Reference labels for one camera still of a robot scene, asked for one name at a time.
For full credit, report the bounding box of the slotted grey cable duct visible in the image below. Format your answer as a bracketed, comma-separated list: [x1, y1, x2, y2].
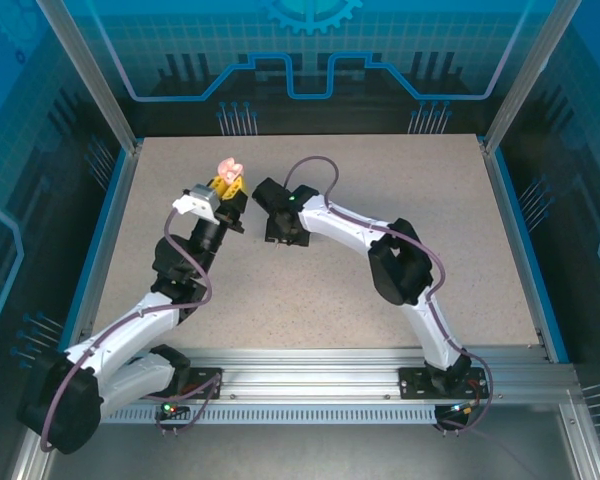
[99, 405, 439, 425]

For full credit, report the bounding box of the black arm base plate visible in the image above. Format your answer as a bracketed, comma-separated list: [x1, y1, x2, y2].
[139, 367, 225, 401]
[398, 364, 491, 401]

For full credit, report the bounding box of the aluminium front mounting rail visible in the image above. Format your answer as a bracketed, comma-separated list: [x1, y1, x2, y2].
[44, 347, 579, 406]

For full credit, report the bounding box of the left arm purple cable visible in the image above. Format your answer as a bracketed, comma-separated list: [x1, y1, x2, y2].
[39, 207, 225, 454]

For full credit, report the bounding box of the pink earbud charging case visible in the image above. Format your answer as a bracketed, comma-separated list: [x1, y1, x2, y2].
[217, 157, 245, 184]

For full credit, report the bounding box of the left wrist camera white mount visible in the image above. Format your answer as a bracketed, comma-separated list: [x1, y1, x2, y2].
[172, 183, 222, 225]

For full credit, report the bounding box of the aluminium frame post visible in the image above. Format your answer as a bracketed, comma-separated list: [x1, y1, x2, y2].
[34, 0, 144, 154]
[482, 0, 584, 154]

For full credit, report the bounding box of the blue trimmed aluminium side rail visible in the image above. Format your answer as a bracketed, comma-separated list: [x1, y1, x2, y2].
[479, 134, 571, 364]
[54, 139, 145, 364]

